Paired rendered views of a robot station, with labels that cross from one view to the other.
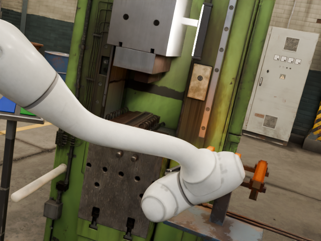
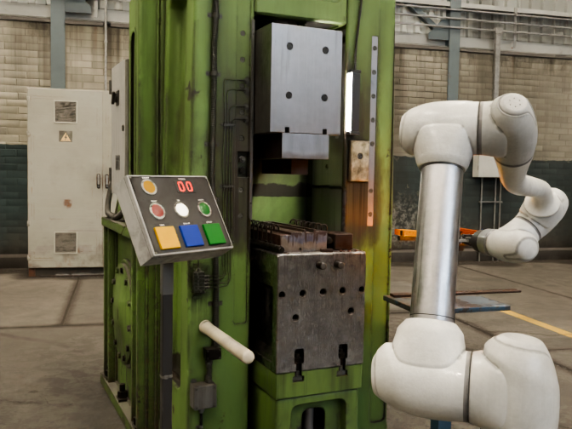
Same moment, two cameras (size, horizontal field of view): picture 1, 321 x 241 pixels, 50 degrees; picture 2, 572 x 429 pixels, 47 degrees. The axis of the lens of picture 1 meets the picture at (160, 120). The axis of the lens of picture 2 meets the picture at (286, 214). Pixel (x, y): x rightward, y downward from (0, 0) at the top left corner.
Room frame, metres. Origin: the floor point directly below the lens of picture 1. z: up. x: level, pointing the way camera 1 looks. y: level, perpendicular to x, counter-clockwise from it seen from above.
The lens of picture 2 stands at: (-0.32, 1.69, 1.22)
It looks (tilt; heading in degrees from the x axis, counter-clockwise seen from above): 4 degrees down; 324
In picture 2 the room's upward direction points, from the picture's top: 1 degrees clockwise
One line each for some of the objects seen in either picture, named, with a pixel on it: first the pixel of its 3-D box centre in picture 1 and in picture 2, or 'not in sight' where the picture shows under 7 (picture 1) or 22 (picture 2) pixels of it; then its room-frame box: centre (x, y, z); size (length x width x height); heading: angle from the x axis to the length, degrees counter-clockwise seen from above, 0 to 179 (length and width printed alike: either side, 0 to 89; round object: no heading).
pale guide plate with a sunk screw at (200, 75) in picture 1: (199, 82); (358, 161); (1.73, -0.15, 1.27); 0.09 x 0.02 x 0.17; 79
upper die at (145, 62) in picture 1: (145, 60); (283, 147); (1.87, 0.14, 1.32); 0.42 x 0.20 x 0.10; 169
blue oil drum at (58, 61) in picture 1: (58, 78); not in sight; (6.10, 1.94, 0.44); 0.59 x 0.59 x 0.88
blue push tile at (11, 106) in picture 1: (7, 104); (191, 236); (1.56, 0.72, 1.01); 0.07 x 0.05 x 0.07; 104
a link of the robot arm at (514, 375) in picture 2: not in sight; (514, 386); (0.51, 0.48, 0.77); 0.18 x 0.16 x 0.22; 35
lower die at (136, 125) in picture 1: (133, 124); (281, 235); (1.87, 0.14, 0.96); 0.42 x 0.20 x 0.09; 169
